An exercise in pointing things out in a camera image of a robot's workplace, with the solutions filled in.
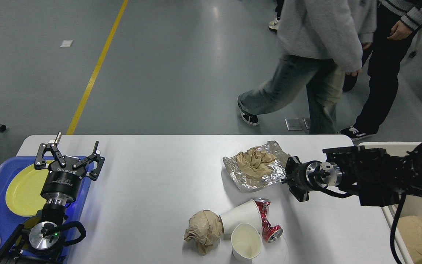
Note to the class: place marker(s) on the aluminium foil sheet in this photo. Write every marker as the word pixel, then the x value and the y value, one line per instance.
pixel 245 184

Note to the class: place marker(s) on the white plastic bin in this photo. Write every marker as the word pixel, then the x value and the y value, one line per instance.
pixel 413 205

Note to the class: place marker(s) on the dark green mug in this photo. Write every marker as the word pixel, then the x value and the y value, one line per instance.
pixel 29 224

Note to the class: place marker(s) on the white sneakers person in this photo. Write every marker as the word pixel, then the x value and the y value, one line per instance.
pixel 274 24

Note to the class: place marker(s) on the crushed red can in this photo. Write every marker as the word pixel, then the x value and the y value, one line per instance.
pixel 269 233

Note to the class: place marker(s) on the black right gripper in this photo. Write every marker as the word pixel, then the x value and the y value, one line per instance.
pixel 297 177

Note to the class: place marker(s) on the white paper scrap on floor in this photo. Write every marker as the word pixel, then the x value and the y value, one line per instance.
pixel 66 43

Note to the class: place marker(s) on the person in black trousers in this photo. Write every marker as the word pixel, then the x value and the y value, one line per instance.
pixel 398 21

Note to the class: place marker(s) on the right floor outlet plate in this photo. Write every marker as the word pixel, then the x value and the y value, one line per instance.
pixel 307 123

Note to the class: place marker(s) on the upright white paper cup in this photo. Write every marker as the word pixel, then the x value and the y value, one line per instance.
pixel 246 242

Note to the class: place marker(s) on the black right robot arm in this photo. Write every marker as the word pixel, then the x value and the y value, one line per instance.
pixel 376 177

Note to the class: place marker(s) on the person in baggy jeans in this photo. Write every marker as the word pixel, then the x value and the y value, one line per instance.
pixel 323 80

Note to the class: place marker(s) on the yellow plate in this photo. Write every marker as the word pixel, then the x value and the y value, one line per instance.
pixel 23 196

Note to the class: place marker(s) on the brown paper bag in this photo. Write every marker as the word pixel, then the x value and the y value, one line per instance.
pixel 410 228

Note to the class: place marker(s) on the floor outlet plate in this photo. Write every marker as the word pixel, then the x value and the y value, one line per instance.
pixel 307 123
pixel 294 124

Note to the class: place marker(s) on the left floor outlet plate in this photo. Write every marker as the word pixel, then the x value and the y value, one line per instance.
pixel 294 124

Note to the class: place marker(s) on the lying white paper cup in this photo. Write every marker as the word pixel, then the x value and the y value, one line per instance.
pixel 247 212

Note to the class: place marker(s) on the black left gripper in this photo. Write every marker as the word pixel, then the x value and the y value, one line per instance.
pixel 63 179

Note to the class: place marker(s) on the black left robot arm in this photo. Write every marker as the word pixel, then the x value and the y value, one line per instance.
pixel 44 242

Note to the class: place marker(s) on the brown paper ball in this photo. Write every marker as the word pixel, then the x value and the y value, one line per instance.
pixel 205 228

